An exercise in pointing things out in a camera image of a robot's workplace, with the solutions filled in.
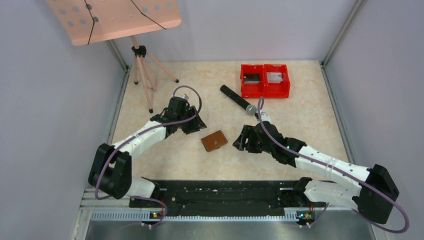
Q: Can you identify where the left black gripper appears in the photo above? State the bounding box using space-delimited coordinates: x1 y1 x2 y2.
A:
177 105 207 135

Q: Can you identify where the brown leather card holder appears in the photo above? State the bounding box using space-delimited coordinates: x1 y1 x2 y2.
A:
201 130 228 152

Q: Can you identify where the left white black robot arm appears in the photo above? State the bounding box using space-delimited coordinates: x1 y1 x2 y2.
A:
88 96 207 207

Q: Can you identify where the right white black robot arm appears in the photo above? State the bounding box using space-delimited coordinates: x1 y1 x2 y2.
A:
232 121 399 224

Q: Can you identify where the black handheld microphone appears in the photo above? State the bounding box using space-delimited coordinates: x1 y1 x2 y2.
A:
220 84 257 116

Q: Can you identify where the left red plastic bin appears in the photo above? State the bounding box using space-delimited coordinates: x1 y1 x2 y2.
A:
240 64 265 98

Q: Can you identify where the red plastic bin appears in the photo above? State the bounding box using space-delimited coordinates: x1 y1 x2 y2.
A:
263 64 291 98
240 64 265 98

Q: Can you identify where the right red plastic bin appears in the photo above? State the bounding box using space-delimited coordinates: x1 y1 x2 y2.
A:
263 64 291 98

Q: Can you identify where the pink music stand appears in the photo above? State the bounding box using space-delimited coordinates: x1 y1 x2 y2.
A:
46 0 182 113

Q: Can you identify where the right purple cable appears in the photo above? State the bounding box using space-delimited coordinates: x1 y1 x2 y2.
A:
256 96 410 234

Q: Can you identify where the purple cable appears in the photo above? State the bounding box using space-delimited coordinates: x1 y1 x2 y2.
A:
256 96 410 234
94 85 203 228

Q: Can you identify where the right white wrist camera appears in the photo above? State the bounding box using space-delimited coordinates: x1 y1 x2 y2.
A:
258 111 272 123

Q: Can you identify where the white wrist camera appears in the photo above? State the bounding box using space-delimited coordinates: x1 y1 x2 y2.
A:
180 94 189 101
258 111 272 123

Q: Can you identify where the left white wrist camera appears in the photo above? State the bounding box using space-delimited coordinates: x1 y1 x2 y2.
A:
180 94 189 101

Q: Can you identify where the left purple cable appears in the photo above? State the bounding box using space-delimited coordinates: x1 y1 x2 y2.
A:
94 85 203 228

